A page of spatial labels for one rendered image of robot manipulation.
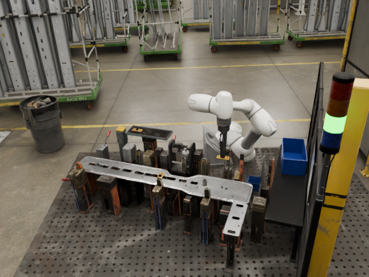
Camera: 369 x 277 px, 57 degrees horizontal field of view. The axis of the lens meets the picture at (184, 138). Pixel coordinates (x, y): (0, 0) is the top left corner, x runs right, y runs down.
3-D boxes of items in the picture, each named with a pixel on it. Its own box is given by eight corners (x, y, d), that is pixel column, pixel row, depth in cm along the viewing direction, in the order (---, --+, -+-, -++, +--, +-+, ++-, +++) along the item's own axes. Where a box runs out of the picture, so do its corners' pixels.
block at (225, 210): (216, 245, 229) (216, 214, 215) (220, 233, 238) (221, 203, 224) (230, 248, 226) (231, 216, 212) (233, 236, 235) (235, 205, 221)
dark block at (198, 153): (194, 198, 272) (193, 154, 251) (197, 192, 278) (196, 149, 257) (200, 199, 271) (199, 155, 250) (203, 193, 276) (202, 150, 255)
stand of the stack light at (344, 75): (308, 210, 139) (333, 77, 110) (308, 199, 144) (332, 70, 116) (326, 214, 136) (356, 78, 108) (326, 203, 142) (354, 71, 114)
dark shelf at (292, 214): (263, 222, 204) (264, 218, 203) (279, 147, 277) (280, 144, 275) (302, 230, 197) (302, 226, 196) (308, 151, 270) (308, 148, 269)
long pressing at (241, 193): (70, 171, 262) (69, 169, 261) (86, 155, 280) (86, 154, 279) (247, 205, 219) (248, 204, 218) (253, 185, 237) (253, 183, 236)
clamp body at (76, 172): (74, 213, 263) (64, 175, 245) (85, 201, 275) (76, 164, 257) (85, 216, 259) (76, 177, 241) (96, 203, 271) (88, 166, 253)
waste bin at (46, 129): (26, 157, 469) (11, 109, 433) (41, 138, 516) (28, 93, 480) (62, 156, 468) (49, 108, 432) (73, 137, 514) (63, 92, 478)
